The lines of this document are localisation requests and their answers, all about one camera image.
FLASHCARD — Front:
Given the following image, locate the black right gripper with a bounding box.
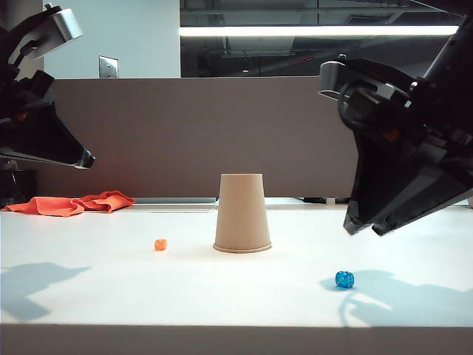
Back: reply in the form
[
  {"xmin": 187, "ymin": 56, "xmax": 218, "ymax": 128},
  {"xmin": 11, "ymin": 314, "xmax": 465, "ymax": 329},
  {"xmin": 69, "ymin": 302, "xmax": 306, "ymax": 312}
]
[{"xmin": 342, "ymin": 81, "xmax": 473, "ymax": 237}]

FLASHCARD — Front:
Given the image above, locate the orange cloth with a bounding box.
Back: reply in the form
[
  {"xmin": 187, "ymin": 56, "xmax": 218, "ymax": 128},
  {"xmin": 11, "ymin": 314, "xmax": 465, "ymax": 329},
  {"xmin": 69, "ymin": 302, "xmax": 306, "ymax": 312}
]
[{"xmin": 2, "ymin": 190, "xmax": 136, "ymax": 218}]

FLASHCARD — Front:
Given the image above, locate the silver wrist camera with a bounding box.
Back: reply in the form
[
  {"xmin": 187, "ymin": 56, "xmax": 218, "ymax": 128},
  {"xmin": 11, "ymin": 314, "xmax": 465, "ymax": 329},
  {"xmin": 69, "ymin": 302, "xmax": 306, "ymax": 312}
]
[
  {"xmin": 7, "ymin": 3, "xmax": 84, "ymax": 62},
  {"xmin": 319, "ymin": 54, "xmax": 399, "ymax": 101}
]

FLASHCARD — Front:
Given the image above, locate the brown paper cup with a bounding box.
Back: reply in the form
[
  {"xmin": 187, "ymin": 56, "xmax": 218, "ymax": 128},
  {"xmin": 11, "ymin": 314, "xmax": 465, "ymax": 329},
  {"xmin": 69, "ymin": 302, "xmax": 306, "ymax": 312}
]
[{"xmin": 212, "ymin": 172, "xmax": 273, "ymax": 254}]

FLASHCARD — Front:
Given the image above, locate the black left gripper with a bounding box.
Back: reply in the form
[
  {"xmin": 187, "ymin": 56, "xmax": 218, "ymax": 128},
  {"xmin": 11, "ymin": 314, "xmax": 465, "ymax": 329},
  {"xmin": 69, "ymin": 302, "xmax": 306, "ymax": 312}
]
[{"xmin": 0, "ymin": 70, "xmax": 96, "ymax": 170}]

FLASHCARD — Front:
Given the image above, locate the black camera cable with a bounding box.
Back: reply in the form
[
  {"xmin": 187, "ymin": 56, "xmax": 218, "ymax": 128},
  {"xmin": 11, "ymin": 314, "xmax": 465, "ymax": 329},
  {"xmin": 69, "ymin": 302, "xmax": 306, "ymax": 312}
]
[{"xmin": 336, "ymin": 83, "xmax": 356, "ymax": 127}]

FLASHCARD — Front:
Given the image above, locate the metal wall plate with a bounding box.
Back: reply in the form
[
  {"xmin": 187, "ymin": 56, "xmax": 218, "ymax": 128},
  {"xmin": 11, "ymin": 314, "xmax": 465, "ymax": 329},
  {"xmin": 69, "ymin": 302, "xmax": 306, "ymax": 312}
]
[{"xmin": 98, "ymin": 55, "xmax": 120, "ymax": 79}]

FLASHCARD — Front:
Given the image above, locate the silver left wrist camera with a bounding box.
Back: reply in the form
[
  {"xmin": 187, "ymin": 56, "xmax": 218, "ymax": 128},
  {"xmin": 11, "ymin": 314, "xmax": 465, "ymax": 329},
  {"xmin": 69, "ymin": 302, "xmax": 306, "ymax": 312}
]
[{"xmin": 7, "ymin": 3, "xmax": 84, "ymax": 62}]

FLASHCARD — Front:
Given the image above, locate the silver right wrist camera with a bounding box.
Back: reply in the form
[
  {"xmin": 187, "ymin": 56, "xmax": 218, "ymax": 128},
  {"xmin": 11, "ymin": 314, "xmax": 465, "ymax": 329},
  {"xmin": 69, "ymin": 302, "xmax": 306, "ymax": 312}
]
[{"xmin": 319, "ymin": 54, "xmax": 399, "ymax": 101}]

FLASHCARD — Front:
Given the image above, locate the long ceiling light strip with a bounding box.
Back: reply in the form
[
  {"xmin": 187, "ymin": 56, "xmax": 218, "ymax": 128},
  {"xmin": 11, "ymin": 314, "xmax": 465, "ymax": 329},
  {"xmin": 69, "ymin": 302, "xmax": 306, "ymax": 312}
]
[{"xmin": 179, "ymin": 24, "xmax": 461, "ymax": 37}]

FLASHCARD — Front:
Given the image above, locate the blue translucent die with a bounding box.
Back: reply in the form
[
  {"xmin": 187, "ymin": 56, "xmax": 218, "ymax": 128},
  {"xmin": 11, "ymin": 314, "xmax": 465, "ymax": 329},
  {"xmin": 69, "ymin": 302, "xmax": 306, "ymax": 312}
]
[{"xmin": 335, "ymin": 270, "xmax": 355, "ymax": 291}]

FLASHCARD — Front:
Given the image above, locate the wide grey desk partition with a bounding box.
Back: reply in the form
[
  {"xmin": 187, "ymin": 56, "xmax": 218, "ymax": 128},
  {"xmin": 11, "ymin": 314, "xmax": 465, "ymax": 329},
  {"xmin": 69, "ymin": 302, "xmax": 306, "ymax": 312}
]
[{"xmin": 36, "ymin": 75, "xmax": 361, "ymax": 200}]

